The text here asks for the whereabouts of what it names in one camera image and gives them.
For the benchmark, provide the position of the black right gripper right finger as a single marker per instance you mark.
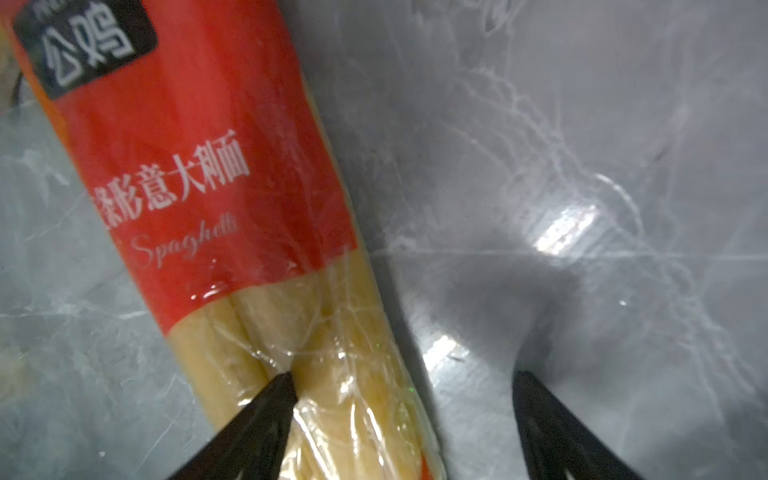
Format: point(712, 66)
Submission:
point(554, 442)

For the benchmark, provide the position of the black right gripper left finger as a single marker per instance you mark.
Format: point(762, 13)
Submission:
point(252, 445)

